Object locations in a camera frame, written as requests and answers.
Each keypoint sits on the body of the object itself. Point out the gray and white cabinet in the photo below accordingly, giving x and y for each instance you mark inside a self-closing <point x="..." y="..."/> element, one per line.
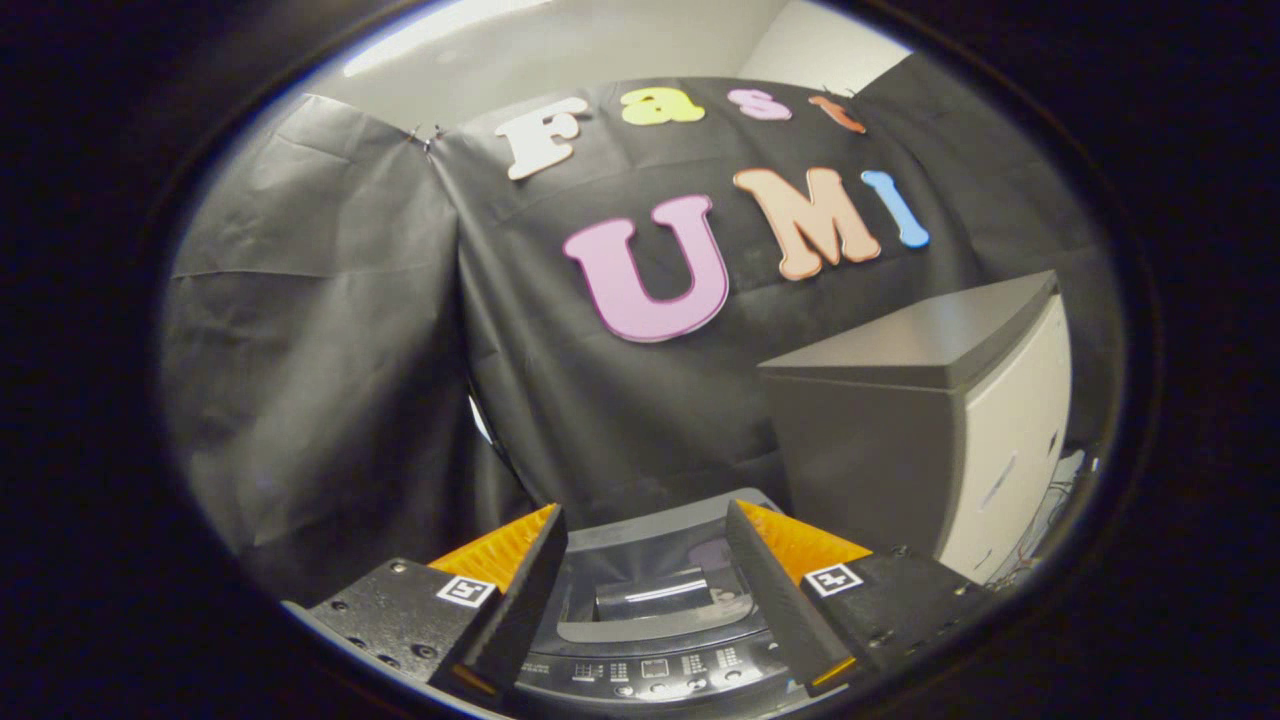
<point x="860" y="450"/>

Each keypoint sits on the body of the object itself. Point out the black backdrop cloth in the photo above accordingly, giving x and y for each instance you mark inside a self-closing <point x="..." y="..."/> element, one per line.
<point x="350" y="350"/>

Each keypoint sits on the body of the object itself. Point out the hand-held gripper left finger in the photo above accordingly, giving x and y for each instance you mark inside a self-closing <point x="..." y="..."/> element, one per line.
<point x="520" y="600"/>

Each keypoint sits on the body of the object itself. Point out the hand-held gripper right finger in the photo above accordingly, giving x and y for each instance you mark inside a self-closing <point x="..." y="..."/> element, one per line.
<point x="770" y="595"/>

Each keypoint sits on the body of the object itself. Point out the gray washing machine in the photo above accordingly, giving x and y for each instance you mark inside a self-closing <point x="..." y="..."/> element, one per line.
<point x="650" y="675"/>

